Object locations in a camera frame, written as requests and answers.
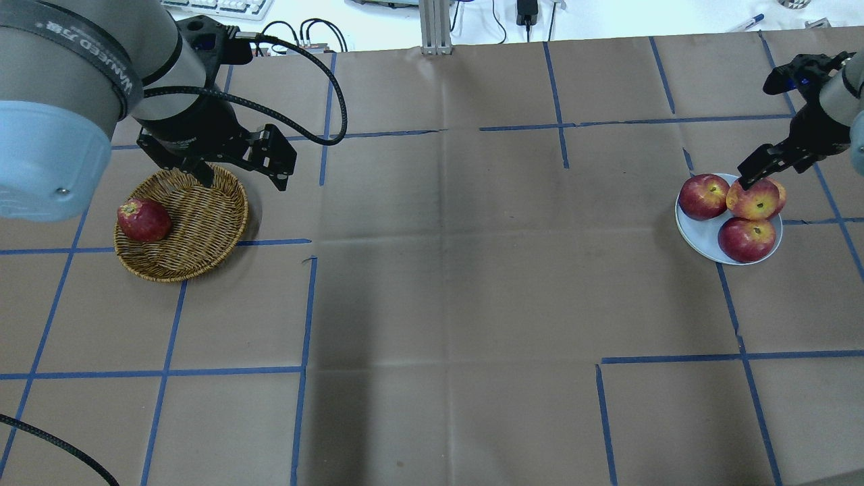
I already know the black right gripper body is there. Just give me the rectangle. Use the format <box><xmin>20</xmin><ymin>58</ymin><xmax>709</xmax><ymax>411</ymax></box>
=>
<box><xmin>787</xmin><ymin>102</ymin><xmax>851</xmax><ymax>163</ymax></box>

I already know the woven wicker basket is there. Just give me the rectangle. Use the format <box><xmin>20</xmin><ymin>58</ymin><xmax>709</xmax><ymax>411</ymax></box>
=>
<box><xmin>113</xmin><ymin>164</ymin><xmax>250</xmax><ymax>283</ymax></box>

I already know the light blue plate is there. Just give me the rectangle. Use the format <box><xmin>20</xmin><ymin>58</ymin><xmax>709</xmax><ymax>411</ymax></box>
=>
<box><xmin>675</xmin><ymin>174</ymin><xmax>782</xmax><ymax>265</ymax></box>

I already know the red apple on plate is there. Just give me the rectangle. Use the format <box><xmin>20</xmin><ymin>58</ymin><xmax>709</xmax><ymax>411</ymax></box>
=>
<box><xmin>678</xmin><ymin>174</ymin><xmax>730</xmax><ymax>221</ymax></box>
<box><xmin>717</xmin><ymin>217</ymin><xmax>778</xmax><ymax>264</ymax></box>

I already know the white keyboard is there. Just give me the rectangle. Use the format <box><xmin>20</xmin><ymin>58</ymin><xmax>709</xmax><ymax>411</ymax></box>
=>
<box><xmin>160</xmin><ymin>0</ymin><xmax>275</xmax><ymax>21</ymax></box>

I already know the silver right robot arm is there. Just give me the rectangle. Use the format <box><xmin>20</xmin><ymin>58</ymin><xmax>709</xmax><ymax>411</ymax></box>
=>
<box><xmin>737</xmin><ymin>51</ymin><xmax>863</xmax><ymax>190</ymax></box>

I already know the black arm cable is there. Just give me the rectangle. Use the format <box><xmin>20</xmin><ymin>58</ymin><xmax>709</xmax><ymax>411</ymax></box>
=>
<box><xmin>138</xmin><ymin>32</ymin><xmax>348</xmax><ymax>146</ymax></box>

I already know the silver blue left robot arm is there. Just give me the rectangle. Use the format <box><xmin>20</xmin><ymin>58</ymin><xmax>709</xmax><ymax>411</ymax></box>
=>
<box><xmin>1</xmin><ymin>1</ymin><xmax>297</xmax><ymax>222</ymax></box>

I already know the yellow-red apple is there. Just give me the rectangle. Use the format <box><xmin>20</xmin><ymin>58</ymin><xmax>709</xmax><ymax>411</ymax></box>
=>
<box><xmin>726</xmin><ymin>178</ymin><xmax>787</xmax><ymax>219</ymax></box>

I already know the aluminium frame post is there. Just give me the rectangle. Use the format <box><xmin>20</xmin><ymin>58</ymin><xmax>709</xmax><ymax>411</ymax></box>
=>
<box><xmin>418</xmin><ymin>0</ymin><xmax>453</xmax><ymax>55</ymax></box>

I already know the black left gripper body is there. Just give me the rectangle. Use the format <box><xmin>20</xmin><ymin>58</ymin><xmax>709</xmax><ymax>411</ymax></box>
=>
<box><xmin>136</xmin><ymin>98</ymin><xmax>261</xmax><ymax>169</ymax></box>

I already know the dark red apple in basket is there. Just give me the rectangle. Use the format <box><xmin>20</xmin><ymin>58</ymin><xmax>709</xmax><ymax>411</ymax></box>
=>
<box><xmin>117</xmin><ymin>198</ymin><xmax>173</xmax><ymax>242</ymax></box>

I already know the black power adapter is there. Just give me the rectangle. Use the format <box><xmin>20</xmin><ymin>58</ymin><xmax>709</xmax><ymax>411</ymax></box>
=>
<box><xmin>516</xmin><ymin>0</ymin><xmax>539</xmax><ymax>27</ymax></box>

